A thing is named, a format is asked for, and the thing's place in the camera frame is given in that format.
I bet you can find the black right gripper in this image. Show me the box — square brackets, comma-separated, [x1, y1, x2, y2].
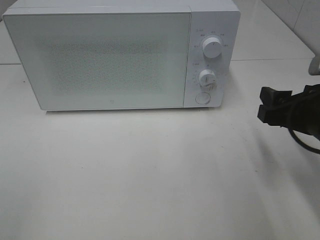
[257, 84, 320, 136]

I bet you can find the round door release button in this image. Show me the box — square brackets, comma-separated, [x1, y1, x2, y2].
[195, 92, 211, 105]

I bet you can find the white dial knob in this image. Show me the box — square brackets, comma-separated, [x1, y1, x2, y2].
[202, 35, 223, 59]
[198, 69, 217, 88]

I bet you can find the white microwave door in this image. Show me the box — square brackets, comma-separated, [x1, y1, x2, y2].
[4, 13, 191, 111]

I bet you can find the white microwave oven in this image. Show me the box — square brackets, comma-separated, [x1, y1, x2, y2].
[2, 0, 241, 111]

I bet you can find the black camera cable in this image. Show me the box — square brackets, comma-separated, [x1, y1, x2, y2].
[287, 126, 320, 152]

